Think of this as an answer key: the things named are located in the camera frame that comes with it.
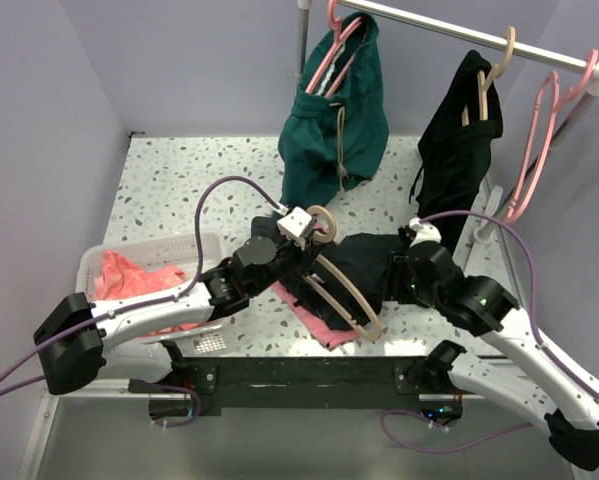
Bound dark navy shorts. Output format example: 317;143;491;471
280;233;403;331

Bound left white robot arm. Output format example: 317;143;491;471
33;236;325;395

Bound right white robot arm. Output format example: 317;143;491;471
384;241;599;472

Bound pink folded shorts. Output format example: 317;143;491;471
271;282;358;350

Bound black hanging shorts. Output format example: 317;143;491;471
408;48;505;251

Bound green hanging shorts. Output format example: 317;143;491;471
278;12;389;208

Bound beige hanger with black shorts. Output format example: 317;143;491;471
476;26;516;121

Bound pink hanger with green shorts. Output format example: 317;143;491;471
304;0;365;97

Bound empty pink hanger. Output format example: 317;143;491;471
503;49;599;225

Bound white plastic laundry basket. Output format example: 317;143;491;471
78;230;235;346

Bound coral pink patterned garment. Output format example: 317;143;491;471
92;249;203;334

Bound metal clothes rack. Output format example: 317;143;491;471
294;0;599;244

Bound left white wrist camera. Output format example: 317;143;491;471
276;207;315;249

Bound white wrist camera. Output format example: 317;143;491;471
276;207;315;249
408;217;442;247

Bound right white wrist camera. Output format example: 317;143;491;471
408;217;442;247

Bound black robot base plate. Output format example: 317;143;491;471
129;357;458;419

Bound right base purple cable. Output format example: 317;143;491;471
381;408;533;455

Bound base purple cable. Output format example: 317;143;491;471
381;408;533;455
148;382;209;429

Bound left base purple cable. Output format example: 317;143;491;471
148;382;209;429

